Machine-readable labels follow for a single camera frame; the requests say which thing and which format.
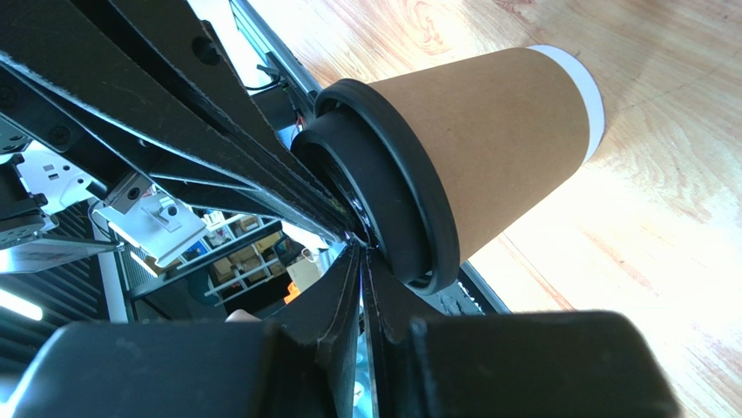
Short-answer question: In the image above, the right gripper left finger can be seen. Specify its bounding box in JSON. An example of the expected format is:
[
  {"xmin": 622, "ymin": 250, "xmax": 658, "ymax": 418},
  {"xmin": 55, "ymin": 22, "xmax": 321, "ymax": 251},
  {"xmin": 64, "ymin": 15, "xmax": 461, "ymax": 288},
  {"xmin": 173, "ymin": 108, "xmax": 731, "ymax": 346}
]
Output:
[{"xmin": 254, "ymin": 244, "xmax": 362, "ymax": 417}]

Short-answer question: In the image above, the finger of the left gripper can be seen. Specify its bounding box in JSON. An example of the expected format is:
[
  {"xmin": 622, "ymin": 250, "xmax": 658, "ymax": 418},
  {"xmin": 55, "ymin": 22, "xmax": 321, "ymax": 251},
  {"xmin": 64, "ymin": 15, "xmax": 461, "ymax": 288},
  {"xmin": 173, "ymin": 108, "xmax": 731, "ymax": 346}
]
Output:
[
  {"xmin": 1, "ymin": 57, "xmax": 342, "ymax": 239},
  {"xmin": 1, "ymin": 1, "xmax": 354, "ymax": 239}
]

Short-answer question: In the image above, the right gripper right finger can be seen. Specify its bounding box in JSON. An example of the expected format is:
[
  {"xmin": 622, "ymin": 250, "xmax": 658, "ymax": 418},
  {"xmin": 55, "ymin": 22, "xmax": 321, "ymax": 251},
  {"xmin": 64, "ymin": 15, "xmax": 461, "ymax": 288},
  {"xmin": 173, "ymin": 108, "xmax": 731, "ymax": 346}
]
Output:
[{"xmin": 361, "ymin": 250, "xmax": 447, "ymax": 417}]

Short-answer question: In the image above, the single black cup lid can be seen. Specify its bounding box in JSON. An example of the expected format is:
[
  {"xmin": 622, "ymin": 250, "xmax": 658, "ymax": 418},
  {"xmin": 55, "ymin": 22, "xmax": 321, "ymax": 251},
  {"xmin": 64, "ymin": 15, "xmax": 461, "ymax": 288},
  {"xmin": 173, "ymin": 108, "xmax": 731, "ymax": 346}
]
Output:
[{"xmin": 291, "ymin": 78, "xmax": 461, "ymax": 295}]

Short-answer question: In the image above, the single brown paper cup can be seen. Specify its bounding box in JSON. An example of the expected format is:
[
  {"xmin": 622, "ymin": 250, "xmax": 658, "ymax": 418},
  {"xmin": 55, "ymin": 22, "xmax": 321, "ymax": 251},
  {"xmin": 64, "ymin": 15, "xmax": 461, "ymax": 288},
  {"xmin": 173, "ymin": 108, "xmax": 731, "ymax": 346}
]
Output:
[{"xmin": 373, "ymin": 44, "xmax": 605, "ymax": 260}]

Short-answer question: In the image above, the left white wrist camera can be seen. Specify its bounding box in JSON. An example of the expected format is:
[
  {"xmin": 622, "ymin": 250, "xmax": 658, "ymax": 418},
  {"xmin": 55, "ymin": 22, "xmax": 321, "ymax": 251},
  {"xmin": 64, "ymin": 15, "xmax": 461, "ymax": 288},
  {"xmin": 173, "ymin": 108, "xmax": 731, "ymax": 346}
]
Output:
[{"xmin": 95, "ymin": 172, "xmax": 208, "ymax": 267}]

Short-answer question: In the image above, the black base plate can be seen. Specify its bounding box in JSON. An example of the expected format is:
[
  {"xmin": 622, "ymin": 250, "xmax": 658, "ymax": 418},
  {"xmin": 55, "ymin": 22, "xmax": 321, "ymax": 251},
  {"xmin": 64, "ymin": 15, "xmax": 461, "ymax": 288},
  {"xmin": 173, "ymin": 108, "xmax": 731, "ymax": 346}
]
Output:
[{"xmin": 229, "ymin": 1, "xmax": 510, "ymax": 314}]

